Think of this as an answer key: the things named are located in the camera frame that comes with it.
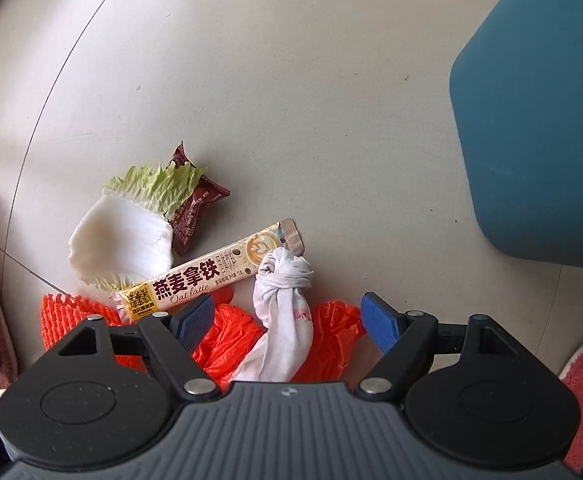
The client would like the dark teal plastic bin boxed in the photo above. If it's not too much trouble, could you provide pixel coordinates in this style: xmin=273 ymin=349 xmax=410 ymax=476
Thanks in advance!
xmin=449 ymin=0 xmax=583 ymax=273

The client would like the red plastic bag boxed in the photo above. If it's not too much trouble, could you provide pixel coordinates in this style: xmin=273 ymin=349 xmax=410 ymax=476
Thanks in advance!
xmin=191 ymin=300 xmax=367 ymax=386

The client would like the white knotted cloth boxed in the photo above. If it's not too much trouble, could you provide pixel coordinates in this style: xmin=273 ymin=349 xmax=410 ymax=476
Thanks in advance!
xmin=231 ymin=247 xmax=315 ymax=383

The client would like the dark red snack wrapper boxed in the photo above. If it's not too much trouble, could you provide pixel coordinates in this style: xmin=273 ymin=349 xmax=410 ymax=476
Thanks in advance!
xmin=164 ymin=142 xmax=231 ymax=253

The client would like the orange foam fruit net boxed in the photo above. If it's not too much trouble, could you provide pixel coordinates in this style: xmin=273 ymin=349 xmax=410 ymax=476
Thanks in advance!
xmin=38 ymin=294 xmax=147 ymax=373

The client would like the beige coffee stick packet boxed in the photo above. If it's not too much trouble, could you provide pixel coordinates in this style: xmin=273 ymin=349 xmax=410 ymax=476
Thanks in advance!
xmin=116 ymin=217 xmax=305 ymax=313

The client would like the napa cabbage leaf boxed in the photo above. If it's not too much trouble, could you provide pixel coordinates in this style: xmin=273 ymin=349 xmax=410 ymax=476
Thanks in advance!
xmin=68 ymin=162 xmax=207 ymax=292

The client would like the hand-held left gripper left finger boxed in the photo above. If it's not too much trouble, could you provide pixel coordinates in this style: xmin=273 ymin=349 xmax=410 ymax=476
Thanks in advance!
xmin=57 ymin=294 xmax=222 ymax=401

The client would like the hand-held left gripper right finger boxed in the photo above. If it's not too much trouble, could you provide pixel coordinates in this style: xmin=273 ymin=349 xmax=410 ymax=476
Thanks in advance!
xmin=355 ymin=291 xmax=522 ymax=401

